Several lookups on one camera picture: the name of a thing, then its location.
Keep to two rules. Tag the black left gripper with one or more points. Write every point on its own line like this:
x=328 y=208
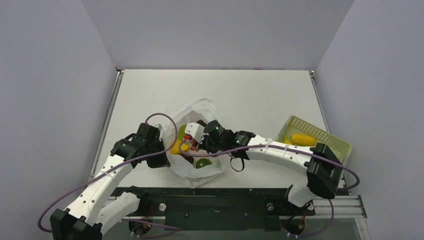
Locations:
x=162 y=161

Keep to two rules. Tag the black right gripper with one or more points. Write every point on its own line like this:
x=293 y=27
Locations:
x=204 y=144

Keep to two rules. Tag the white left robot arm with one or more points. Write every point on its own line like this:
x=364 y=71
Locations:
x=87 y=217

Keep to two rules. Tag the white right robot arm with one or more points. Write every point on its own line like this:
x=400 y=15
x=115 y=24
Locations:
x=319 y=165

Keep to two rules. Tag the dark purple fake fruit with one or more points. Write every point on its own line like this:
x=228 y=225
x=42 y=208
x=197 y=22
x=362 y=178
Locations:
x=201 y=122

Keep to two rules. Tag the red fake fruit in bag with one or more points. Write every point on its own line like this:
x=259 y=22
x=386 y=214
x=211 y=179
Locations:
x=193 y=144

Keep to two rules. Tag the green halved fake fruit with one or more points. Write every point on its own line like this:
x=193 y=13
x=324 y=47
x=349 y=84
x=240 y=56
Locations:
x=202 y=162

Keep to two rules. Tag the yellow fake fruit in bag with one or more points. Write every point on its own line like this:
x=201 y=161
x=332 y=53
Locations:
x=179 y=147

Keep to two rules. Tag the yellow fake banana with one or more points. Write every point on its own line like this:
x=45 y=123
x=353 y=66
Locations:
x=286 y=140

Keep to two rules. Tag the yellow fake mango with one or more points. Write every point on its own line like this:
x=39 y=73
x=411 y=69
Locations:
x=303 y=140

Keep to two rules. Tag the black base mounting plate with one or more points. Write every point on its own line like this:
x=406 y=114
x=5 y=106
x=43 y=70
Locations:
x=216 y=209

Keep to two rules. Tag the yellow-green perforated plastic basket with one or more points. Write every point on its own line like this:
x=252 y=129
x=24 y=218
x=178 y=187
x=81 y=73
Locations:
x=296 y=125

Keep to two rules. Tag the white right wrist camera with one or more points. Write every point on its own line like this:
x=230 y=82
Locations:
x=195 y=131

